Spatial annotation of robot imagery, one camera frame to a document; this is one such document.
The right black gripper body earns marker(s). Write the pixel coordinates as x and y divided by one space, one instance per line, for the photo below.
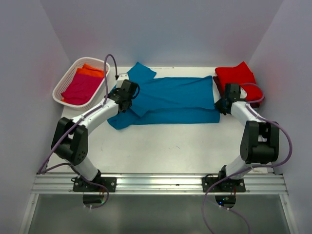
221 106

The folded red t shirt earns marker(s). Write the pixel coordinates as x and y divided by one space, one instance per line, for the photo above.
242 75

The aluminium mounting rail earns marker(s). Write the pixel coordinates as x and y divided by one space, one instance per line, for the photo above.
160 184

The orange t shirt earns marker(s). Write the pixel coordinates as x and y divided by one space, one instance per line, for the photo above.
91 71

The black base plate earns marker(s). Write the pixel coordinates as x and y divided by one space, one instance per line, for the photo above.
101 184
210 182

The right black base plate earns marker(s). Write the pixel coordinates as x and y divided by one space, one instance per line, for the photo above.
210 182

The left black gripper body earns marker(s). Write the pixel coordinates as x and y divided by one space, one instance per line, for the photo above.
125 105

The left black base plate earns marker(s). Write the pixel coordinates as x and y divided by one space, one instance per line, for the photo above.
101 184

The white plastic laundry basket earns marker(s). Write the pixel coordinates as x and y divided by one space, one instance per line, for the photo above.
69 75

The magenta pink t shirt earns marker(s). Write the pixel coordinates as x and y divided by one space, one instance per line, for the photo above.
81 89

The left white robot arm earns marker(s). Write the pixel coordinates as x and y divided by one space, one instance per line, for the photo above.
70 141

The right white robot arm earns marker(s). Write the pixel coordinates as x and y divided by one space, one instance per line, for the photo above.
260 139

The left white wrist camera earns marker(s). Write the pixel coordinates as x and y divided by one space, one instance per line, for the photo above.
121 78

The teal blue t shirt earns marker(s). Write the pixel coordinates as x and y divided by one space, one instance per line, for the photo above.
168 100

